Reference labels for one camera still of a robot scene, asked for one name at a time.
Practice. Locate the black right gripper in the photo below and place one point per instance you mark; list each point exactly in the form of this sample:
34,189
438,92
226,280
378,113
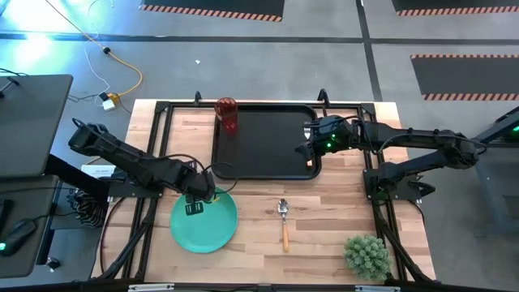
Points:
330,136

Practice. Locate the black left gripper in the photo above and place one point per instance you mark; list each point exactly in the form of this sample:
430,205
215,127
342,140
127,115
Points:
198,184

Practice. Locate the teal round plate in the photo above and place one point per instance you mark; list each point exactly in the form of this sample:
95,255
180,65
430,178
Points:
211,231

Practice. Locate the red faceted plastic cup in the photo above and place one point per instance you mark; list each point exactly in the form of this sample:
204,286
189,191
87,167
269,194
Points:
227,117

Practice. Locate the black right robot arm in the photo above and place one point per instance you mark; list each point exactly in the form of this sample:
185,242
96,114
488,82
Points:
425,138

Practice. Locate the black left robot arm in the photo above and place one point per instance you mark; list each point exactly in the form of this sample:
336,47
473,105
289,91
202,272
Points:
121,156

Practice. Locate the black rectangular tray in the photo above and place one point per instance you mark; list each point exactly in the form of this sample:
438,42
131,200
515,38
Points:
267,142

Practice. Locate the white label card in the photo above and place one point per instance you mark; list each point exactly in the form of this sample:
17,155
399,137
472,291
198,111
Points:
97,171

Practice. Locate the green artificial ball plant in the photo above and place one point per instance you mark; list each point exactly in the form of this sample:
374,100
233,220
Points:
367,257

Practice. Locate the white power adapter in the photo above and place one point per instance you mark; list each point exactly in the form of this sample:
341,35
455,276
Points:
108,105

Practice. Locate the black caster wheel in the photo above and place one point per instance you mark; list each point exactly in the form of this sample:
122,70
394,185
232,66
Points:
52,263

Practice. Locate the black keyboard desk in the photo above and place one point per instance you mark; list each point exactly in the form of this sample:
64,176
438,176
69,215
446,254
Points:
28,198

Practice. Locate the black hazard-striped floor mat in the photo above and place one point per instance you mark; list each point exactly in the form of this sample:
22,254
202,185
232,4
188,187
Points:
466,77
454,5
211,6

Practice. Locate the black computer mouse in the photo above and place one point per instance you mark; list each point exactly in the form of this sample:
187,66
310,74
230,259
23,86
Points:
18,235

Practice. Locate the large dark desk panel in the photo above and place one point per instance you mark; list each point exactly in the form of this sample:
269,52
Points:
32,125

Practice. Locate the black keyboard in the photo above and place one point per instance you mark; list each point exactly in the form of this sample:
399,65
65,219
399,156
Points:
5,217

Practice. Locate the slim black desk gadget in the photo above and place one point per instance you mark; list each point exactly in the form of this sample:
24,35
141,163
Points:
8,83

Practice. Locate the black frame foot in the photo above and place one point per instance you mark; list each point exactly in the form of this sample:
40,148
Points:
323,96
198,98

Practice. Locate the silver metal bracket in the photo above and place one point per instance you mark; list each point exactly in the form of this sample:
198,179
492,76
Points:
150,287
377,288

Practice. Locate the black aluminium table frame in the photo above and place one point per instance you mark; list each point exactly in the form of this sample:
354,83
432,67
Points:
162,107

